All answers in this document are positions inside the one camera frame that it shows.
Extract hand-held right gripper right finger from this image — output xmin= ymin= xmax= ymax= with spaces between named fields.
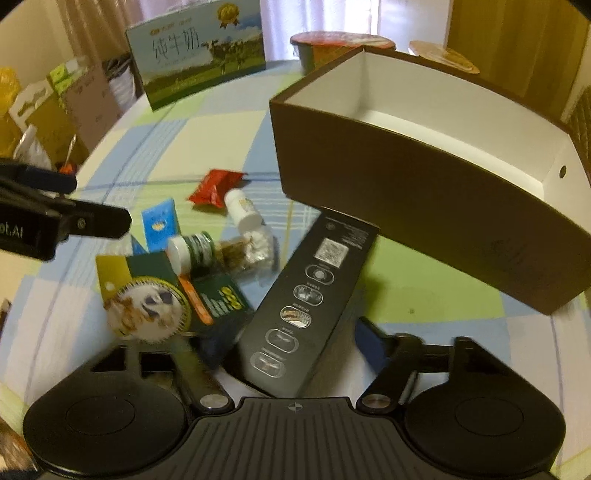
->
xmin=355 ymin=316 xmax=507 ymax=412

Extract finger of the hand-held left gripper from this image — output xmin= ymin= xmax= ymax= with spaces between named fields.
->
xmin=46 ymin=198 xmax=133 ymax=241
xmin=0 ymin=159 xmax=78 ymax=197

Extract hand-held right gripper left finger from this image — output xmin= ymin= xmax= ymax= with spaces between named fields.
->
xmin=90 ymin=344 xmax=234 ymax=413

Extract blue hand cream tube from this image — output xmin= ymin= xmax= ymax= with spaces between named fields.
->
xmin=130 ymin=198 xmax=178 ymax=254

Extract long black printed box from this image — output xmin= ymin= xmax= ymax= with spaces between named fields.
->
xmin=229 ymin=206 xmax=381 ymax=398

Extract green packet with round picture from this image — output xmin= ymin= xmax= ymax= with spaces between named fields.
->
xmin=95 ymin=253 xmax=254 ymax=344

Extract green label white cap bottle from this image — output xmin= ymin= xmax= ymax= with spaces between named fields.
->
xmin=167 ymin=232 xmax=218 ymax=273

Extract clear bag of cotton swabs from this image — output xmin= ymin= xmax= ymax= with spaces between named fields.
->
xmin=217 ymin=226 xmax=279 ymax=278

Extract plaid cloth covered desktop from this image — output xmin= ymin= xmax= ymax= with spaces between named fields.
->
xmin=0 ymin=55 xmax=591 ymax=480

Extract orange tipped stick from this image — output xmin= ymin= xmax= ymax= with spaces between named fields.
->
xmin=59 ymin=134 xmax=78 ymax=175

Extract cream paper carrier box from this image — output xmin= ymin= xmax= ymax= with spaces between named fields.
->
xmin=9 ymin=80 xmax=63 ymax=155

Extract brown printed cardboard box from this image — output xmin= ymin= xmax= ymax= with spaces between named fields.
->
xmin=60 ymin=65 xmax=123 ymax=153

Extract yellow plastic bag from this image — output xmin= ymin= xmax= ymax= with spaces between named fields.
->
xmin=0 ymin=67 xmax=24 ymax=158

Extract green and white carton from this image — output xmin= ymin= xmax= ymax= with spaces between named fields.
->
xmin=48 ymin=60 xmax=89 ymax=94

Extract white plastic bags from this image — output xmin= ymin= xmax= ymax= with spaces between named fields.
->
xmin=104 ymin=53 xmax=144 ymax=114

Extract red snack packet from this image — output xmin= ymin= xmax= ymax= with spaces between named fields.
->
xmin=187 ymin=169 xmax=247 ymax=209

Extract small white pill bottle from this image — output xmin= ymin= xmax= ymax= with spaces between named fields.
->
xmin=224 ymin=188 xmax=265 ymax=232

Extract beige curtain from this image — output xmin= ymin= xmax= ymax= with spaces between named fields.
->
xmin=55 ymin=0 xmax=139 ymax=65

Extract green milk carton case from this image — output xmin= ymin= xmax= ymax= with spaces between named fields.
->
xmin=126 ymin=0 xmax=267 ymax=112

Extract red lidded instant noodle bowl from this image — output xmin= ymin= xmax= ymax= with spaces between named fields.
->
xmin=290 ymin=31 xmax=397 ymax=75

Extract orange lidded instant noodle bowl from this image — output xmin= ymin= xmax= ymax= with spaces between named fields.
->
xmin=408 ymin=40 xmax=481 ymax=75

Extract wicker chair back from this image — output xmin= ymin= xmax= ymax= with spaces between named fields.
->
xmin=566 ymin=90 xmax=591 ymax=162

